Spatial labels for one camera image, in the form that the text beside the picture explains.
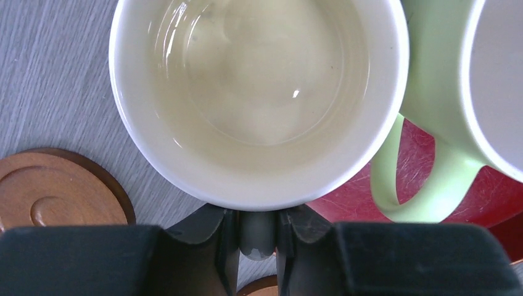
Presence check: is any red round tray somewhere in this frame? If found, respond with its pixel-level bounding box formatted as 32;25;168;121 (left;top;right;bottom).
308;121;522;261

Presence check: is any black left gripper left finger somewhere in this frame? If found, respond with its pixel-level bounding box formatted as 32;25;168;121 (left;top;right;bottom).
1;205;239;295

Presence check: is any pale green cup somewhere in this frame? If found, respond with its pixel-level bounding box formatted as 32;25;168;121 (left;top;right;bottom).
371;1;522;223

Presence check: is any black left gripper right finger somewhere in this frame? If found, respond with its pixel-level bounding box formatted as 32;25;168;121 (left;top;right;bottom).
277;205;522;295

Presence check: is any cream mug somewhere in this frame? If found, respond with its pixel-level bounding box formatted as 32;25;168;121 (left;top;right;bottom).
108;0;410;261

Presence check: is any dark ringed wooden coaster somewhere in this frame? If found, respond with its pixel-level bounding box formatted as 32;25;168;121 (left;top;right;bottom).
1;147;136;232

